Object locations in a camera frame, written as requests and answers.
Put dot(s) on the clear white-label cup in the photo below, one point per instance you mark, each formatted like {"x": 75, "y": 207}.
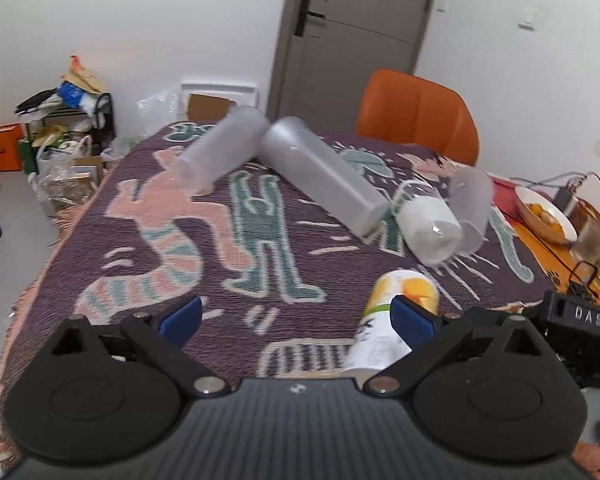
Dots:
{"x": 428, "y": 226}

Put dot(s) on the grey door with handle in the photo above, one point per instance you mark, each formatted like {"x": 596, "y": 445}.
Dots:
{"x": 327, "y": 50}

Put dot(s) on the orange leather chair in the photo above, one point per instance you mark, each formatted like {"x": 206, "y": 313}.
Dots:
{"x": 405, "y": 109}

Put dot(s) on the black power adapter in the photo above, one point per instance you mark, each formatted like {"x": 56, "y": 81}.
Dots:
{"x": 565, "y": 200}

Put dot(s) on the clear plastic bags pile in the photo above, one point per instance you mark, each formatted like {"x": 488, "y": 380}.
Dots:
{"x": 69, "y": 180}

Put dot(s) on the frosted cup far left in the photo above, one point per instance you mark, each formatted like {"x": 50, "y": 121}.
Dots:
{"x": 234, "y": 140}

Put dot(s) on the person's right hand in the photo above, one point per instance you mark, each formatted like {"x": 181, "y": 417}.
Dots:
{"x": 587, "y": 456}

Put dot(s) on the black cluttered shelf rack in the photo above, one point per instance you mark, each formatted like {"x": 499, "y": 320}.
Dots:
{"x": 76, "y": 118}

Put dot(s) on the orange cardboard box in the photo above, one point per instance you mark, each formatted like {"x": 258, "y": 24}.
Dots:
{"x": 10, "y": 134}

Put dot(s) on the frosted tall cup centre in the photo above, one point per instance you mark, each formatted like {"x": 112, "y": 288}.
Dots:
{"x": 302, "y": 158}

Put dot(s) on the frosted cup right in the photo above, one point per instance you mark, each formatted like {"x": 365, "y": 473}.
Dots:
{"x": 470, "y": 200}

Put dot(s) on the vitamin C label cup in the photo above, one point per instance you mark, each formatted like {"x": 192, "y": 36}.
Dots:
{"x": 376, "y": 345}

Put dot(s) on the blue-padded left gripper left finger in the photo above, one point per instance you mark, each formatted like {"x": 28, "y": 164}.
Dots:
{"x": 158, "y": 341}

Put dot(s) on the white wall switch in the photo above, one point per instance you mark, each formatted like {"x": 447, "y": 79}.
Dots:
{"x": 528, "y": 19}

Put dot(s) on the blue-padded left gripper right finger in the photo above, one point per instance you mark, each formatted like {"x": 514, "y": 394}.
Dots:
{"x": 433, "y": 342}

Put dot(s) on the purple patterned woven blanket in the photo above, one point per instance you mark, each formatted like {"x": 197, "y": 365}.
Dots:
{"x": 283, "y": 282}

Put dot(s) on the orange cartoon tablecloth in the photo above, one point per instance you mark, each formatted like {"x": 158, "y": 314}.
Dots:
{"x": 555, "y": 258}

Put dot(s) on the white foam packaging frame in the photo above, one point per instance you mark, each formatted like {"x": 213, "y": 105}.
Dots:
{"x": 212, "y": 101}

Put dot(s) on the clear drinking glass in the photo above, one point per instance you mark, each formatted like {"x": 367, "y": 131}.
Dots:
{"x": 592, "y": 239}

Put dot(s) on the white bowl of oranges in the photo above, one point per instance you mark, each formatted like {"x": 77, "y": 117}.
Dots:
{"x": 543, "y": 218}

